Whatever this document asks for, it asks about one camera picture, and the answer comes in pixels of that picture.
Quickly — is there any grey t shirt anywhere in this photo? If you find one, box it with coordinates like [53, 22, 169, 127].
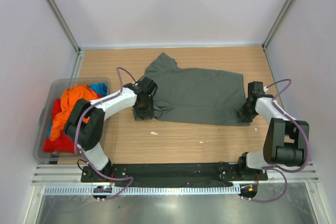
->
[143, 53, 250, 126]

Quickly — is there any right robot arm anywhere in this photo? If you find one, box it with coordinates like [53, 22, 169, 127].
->
[236, 81, 310, 180]

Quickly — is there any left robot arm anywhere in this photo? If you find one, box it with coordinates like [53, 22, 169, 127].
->
[63, 77, 158, 182]

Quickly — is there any blue t shirt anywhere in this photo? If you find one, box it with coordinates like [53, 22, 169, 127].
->
[47, 82, 108, 139]

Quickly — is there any orange t shirt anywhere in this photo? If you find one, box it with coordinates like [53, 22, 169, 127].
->
[49, 85, 99, 141]

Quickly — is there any clear plastic bin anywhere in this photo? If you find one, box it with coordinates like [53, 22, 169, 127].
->
[33, 77, 111, 164]

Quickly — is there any red t shirt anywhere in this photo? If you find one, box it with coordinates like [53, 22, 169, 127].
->
[43, 98, 74, 153]

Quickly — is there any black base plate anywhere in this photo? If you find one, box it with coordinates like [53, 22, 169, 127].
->
[80, 162, 268, 187]

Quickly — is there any slotted cable duct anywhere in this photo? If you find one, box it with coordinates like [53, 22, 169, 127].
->
[44, 185, 240, 196]

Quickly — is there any aluminium rail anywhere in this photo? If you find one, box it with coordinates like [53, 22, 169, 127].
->
[31, 163, 319, 185]

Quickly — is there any right aluminium frame post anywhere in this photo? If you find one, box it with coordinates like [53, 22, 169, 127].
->
[262, 0, 296, 51]

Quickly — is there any aluminium frame post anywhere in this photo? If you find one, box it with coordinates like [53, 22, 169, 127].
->
[46, 0, 81, 54]
[262, 0, 296, 51]

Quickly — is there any left aluminium frame post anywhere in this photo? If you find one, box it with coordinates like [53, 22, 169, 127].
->
[46, 0, 81, 54]

